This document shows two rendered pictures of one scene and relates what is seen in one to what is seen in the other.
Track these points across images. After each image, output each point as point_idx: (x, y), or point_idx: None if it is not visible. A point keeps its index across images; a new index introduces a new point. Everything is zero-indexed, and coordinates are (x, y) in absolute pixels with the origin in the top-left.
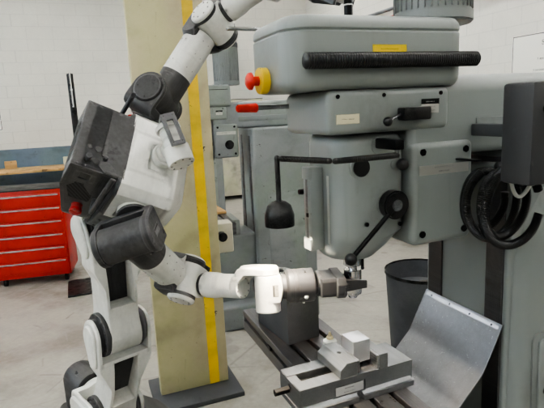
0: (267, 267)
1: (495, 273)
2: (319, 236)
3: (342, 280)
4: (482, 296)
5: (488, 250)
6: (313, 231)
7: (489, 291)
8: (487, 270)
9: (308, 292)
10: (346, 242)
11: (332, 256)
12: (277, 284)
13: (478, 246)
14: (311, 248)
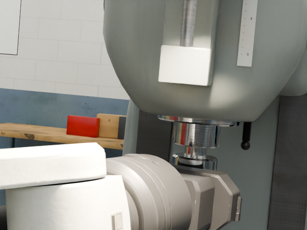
0: (91, 143)
1: (295, 162)
2: (214, 44)
3: (228, 180)
4: (261, 207)
5: (283, 126)
6: (214, 24)
7: (281, 194)
8: (279, 160)
9: (182, 226)
10: (290, 61)
11: (229, 107)
12: (119, 209)
13: (256, 123)
14: (208, 75)
